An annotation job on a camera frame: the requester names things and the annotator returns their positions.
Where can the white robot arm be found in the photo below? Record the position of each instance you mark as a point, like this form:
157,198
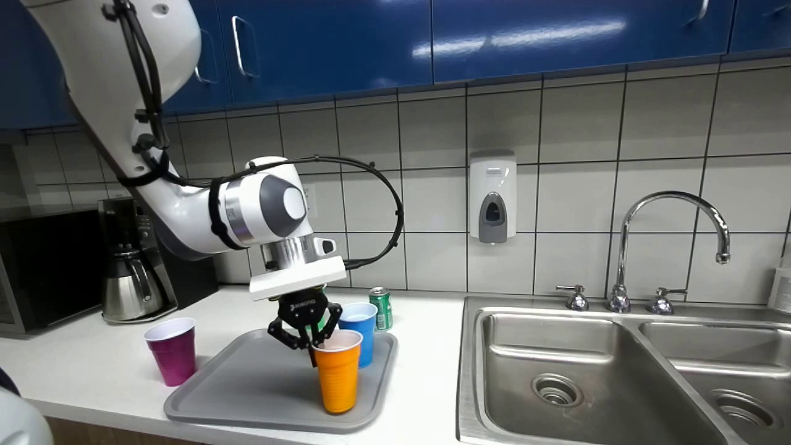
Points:
121,63

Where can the steel coffee carafe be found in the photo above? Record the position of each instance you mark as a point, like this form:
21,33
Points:
129,290

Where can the orange plastic cup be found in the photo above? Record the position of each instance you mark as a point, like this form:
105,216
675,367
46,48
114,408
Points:
337,367

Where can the blue upper cabinets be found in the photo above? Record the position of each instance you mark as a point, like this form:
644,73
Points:
258,53

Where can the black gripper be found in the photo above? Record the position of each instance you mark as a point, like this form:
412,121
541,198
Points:
305,310

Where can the white soap dispenser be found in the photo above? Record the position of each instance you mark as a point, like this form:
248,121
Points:
493,196

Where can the black steel coffee maker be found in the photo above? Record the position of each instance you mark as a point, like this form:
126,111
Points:
182,280

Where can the stainless steel double sink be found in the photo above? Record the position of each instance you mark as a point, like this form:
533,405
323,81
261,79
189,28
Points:
536,373

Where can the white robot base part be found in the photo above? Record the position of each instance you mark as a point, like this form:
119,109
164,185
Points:
21,423

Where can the green soda can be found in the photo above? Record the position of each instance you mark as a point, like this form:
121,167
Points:
381,300

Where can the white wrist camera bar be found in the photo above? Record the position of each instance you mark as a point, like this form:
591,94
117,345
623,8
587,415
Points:
295,266

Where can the blue plastic cup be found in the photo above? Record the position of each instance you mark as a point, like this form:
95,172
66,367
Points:
361,317

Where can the grey plastic tray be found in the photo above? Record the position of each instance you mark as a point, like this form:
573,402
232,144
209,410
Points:
262,383

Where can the chrome sink faucet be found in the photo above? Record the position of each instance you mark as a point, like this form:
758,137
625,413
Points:
651,266

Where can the purple plastic cup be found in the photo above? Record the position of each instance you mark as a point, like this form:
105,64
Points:
173,348

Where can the black microwave oven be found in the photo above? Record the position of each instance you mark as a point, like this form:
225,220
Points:
51,269

